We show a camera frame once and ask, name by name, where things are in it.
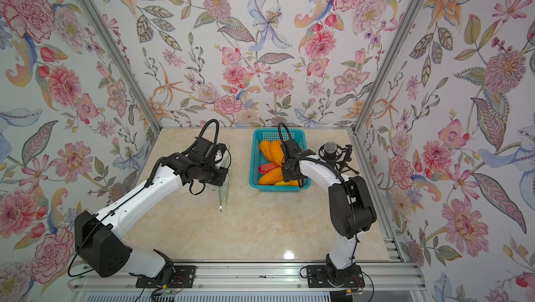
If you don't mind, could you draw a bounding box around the orange mango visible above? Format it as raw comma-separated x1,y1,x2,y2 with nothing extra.
258,167,284,186
270,140,284,166
259,140,273,162

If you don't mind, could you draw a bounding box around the clear zip-top bag green print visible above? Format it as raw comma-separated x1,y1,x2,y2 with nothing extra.
216,157,232,211

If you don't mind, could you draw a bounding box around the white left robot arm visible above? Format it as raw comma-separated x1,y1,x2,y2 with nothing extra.
75,138,231,286

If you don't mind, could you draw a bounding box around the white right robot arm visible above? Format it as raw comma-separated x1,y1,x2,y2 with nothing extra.
281,139,377,275

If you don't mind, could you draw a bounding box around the orange mango front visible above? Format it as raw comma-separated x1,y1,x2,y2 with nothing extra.
258,167,284,186

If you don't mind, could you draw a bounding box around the yellow mango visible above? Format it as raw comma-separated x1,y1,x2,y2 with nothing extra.
274,180,300,187

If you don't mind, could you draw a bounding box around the red mango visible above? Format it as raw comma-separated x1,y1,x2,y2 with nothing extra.
258,162,279,175

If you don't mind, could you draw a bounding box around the teal plastic basket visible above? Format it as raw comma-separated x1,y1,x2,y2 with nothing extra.
249,128,310,193

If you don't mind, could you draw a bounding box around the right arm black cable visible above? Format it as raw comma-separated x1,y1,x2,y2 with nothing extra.
277,121,360,261

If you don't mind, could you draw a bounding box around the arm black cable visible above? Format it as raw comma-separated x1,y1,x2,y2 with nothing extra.
277,121,360,261
183,119,221,157

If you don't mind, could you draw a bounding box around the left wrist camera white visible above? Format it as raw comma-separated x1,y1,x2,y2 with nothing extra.
215,143,231,168

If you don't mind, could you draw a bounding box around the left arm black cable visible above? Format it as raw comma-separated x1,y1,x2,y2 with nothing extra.
183,119,221,157

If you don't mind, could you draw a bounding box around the aluminium corner post left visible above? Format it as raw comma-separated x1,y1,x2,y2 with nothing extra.
77,0,162,133

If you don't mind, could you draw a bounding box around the aluminium corner post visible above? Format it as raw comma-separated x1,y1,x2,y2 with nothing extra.
352,0,424,136
77,0,162,133

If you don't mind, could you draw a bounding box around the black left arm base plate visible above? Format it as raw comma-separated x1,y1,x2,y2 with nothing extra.
135,265,197,289

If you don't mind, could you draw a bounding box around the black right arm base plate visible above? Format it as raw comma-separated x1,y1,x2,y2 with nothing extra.
305,264,366,289

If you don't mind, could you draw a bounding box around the aluminium front rail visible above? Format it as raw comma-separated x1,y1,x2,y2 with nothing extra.
67,262,426,292

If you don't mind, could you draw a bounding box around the aluminium corner post right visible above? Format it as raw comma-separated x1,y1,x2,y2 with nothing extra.
352,0,424,136

